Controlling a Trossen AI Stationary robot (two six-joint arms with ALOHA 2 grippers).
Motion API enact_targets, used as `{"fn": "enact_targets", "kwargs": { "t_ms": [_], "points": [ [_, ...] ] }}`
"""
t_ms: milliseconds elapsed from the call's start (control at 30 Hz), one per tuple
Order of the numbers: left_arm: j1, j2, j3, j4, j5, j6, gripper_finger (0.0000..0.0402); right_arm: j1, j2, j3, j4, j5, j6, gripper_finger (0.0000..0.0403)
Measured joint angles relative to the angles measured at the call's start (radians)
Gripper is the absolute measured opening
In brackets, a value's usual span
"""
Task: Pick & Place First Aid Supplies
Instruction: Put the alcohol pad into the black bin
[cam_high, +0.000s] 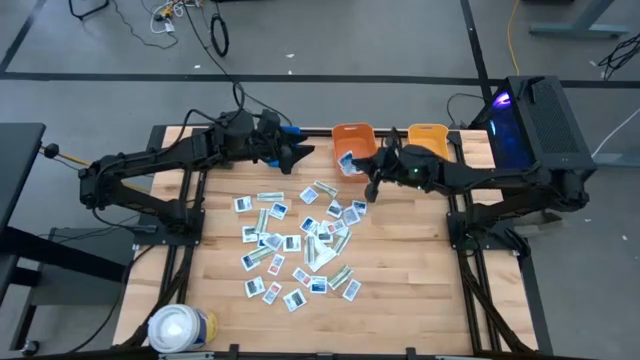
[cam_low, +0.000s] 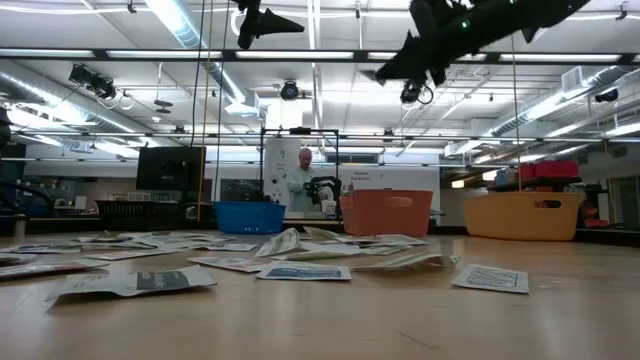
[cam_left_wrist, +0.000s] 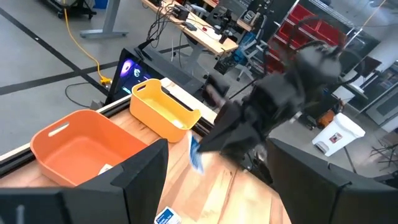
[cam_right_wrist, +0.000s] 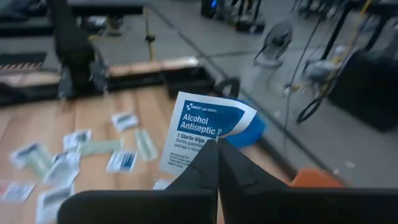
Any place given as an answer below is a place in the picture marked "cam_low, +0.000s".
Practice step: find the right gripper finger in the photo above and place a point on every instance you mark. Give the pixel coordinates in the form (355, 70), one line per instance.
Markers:
(415, 76)
(405, 64)

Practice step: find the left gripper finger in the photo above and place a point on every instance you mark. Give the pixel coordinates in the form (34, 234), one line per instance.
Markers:
(275, 18)
(277, 30)

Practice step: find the black background robot arm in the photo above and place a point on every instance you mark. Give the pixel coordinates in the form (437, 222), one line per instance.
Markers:
(327, 181)

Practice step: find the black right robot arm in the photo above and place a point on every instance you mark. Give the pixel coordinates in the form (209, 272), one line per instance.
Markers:
(500, 25)

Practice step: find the black overhead crossbar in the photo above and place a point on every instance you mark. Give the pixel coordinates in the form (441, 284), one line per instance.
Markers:
(230, 55)

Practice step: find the orange plastic bin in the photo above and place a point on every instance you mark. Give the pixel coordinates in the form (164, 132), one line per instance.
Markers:
(385, 215)

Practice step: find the black monitor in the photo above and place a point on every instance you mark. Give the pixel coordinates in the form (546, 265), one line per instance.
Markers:
(170, 167)

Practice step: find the small dark screen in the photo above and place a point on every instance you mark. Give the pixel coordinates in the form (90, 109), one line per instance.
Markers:
(240, 189)

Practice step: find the person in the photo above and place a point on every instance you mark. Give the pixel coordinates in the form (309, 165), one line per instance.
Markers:
(300, 190)

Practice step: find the white blue alcohol pad packet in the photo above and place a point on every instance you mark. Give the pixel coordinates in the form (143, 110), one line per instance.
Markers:
(40, 248)
(212, 239)
(407, 238)
(305, 272)

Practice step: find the white grey antiseptic towelette packet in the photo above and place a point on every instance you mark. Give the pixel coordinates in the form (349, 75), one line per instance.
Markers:
(400, 243)
(165, 244)
(160, 281)
(227, 246)
(107, 239)

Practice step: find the red storage bins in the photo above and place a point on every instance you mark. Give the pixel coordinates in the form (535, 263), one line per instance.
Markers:
(555, 169)

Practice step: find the yellow plastic bin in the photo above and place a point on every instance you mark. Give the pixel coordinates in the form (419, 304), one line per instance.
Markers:
(520, 220)

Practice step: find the blue plastic bin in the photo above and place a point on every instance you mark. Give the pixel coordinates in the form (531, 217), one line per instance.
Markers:
(250, 217)

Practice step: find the plain white bandage wrapper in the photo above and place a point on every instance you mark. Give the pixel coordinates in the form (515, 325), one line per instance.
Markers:
(325, 254)

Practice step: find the black mesh basket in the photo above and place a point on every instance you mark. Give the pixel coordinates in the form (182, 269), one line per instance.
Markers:
(140, 215)

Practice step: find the white packet with boxed print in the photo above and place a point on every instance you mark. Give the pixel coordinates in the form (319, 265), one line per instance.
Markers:
(492, 278)

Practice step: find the red object on rack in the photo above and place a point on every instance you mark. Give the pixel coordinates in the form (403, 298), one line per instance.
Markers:
(592, 212)

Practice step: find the white orange ointment packet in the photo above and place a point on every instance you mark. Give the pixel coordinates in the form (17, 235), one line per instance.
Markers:
(45, 269)
(227, 263)
(125, 254)

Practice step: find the packets in orange bin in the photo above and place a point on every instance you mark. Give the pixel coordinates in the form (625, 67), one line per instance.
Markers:
(15, 258)

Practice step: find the silver ventilation duct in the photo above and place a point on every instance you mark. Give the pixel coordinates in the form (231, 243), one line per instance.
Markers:
(50, 100)
(550, 104)
(192, 37)

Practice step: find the black overhead camera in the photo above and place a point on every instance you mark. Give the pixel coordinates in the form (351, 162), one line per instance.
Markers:
(290, 91)

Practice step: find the black background rig frame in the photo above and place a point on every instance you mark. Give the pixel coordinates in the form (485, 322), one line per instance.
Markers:
(300, 131)

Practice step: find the dark wall shelf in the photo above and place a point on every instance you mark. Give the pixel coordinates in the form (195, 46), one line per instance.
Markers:
(535, 181)

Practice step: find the black ceiling camera cluster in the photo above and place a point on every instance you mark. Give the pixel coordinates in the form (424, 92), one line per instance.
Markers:
(92, 82)

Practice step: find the small black ceiling camera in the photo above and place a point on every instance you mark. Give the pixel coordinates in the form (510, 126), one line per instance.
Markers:
(606, 95)

